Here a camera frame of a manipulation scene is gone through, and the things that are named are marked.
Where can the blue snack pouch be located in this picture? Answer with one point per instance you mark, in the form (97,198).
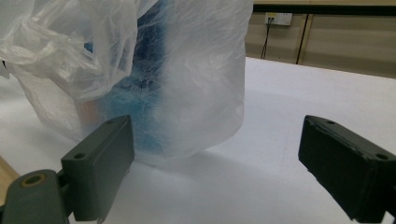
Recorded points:
(148,65)

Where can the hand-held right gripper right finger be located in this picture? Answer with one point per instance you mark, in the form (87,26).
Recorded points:
(348,171)

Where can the black vertical frame post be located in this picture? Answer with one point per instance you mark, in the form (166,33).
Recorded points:
(302,40)

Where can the white wall socket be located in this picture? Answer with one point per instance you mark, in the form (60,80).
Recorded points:
(278,18)

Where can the clear plastic bag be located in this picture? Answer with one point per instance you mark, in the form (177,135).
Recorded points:
(202,87)

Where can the black horizontal frame bar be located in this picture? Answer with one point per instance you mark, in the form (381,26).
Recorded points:
(327,10)

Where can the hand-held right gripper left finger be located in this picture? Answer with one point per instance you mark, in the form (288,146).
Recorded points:
(99,168)

